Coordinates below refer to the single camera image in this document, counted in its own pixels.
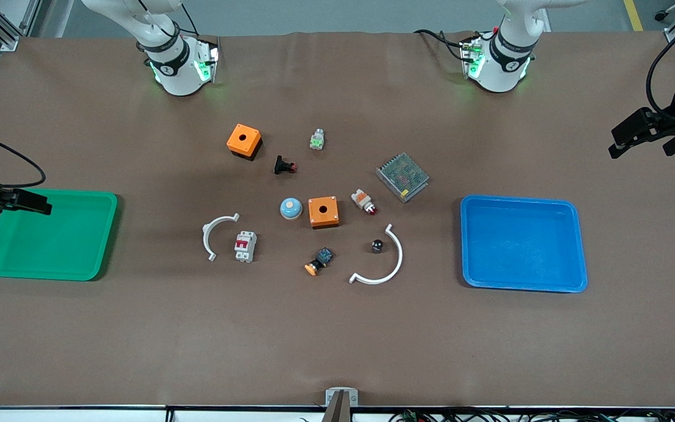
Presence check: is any grey metal camera bracket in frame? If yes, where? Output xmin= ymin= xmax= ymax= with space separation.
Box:
xmin=325 ymin=387 xmax=359 ymax=422

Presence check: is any small white arc bracket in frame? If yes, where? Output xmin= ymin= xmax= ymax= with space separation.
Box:
xmin=202 ymin=213 xmax=240 ymax=262

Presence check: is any black base cable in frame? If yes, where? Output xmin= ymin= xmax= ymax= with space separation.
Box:
xmin=413 ymin=28 xmax=468 ymax=63

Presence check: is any blue plastic tray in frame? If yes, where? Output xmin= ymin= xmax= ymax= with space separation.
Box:
xmin=460 ymin=195 xmax=588 ymax=293

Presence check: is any large white arc bracket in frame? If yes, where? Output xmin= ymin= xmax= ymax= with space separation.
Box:
xmin=349 ymin=223 xmax=404 ymax=286

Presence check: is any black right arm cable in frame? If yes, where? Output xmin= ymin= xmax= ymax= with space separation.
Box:
xmin=0 ymin=131 xmax=47 ymax=189

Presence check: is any orange push button blue body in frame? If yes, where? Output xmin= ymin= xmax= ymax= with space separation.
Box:
xmin=304 ymin=247 xmax=335 ymax=277

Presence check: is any orange button box black base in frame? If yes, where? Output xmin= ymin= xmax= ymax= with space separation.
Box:
xmin=226 ymin=123 xmax=263 ymax=161

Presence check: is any white red circuit breaker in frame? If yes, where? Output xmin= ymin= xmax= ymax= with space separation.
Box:
xmin=234 ymin=231 xmax=257 ymax=263

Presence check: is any red indicator lamp orange body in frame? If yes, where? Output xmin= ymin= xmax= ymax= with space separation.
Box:
xmin=350 ymin=189 xmax=377 ymax=216

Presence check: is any metal mesh power supply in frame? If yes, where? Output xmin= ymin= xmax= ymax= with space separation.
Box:
xmin=375 ymin=152 xmax=431 ymax=204

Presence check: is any arm base connector panel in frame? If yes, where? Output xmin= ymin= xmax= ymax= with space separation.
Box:
xmin=195 ymin=40 xmax=220 ymax=84
xmin=460 ymin=38 xmax=486 ymax=80

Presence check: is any brown table mat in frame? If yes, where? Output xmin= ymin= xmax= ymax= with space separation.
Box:
xmin=0 ymin=30 xmax=675 ymax=409

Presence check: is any green plastic tray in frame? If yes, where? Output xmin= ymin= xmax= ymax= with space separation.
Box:
xmin=0 ymin=188 xmax=119 ymax=282

